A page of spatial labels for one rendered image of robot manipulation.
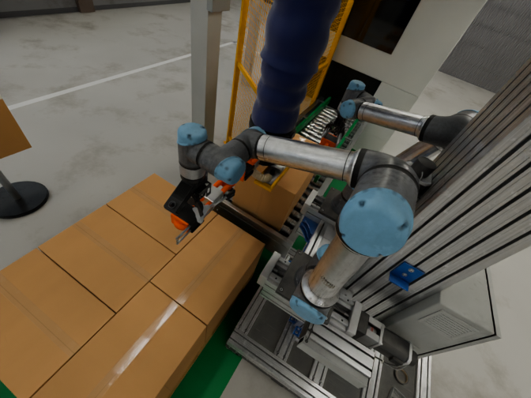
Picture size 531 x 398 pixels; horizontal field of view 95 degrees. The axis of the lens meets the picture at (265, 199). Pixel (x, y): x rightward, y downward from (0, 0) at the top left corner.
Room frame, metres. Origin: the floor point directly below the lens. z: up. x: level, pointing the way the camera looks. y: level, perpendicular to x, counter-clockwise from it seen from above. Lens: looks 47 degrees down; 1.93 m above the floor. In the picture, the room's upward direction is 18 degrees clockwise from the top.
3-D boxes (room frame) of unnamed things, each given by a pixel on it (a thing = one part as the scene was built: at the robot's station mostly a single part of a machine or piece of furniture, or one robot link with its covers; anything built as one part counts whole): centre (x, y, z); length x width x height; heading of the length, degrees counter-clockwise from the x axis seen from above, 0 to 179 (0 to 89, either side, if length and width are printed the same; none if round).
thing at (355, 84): (1.26, -0.25, 1.49); 0.09 x 0.08 x 0.11; 50
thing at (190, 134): (0.50, 0.23, 1.50); 0.09 x 0.08 x 0.11; 72
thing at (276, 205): (1.36, -0.04, 0.75); 0.60 x 0.40 x 0.40; 165
